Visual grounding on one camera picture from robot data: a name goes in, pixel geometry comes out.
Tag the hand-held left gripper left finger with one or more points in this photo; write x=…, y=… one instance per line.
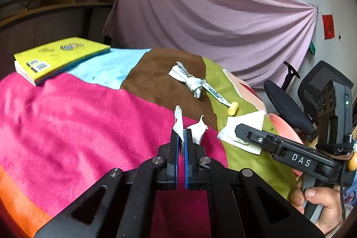
x=175, y=155

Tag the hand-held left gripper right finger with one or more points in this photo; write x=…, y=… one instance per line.
x=189, y=155

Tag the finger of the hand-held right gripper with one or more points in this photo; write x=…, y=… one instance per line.
x=259, y=140

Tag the pale paper sheet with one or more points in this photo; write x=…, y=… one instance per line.
x=248, y=121

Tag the white paper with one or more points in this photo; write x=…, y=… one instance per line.
x=195, y=130

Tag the pink plastic basket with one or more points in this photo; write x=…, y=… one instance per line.
x=284, y=126

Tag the printed stick with yellow cap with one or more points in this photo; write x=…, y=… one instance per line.
x=220, y=98

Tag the knotted grey white wrapper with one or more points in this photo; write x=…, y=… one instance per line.
x=191, y=83

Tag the person's right hand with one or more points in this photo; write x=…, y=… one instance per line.
x=332, y=207

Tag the black mesh office chair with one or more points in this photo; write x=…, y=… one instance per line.
x=290, y=109

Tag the colourful patchwork blanket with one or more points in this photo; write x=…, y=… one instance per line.
x=83, y=129

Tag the green plastic dustpan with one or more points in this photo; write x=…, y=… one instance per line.
x=312, y=48

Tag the pink hanging bed sheet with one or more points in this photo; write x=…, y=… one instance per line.
x=209, y=17

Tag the yellow book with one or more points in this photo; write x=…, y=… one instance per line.
x=61, y=56

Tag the wooden desk with shelves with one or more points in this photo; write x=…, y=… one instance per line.
x=55, y=12

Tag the stack of papers in shelf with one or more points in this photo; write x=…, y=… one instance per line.
x=14, y=6

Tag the red paper wall poster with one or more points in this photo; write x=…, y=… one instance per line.
x=328, y=26

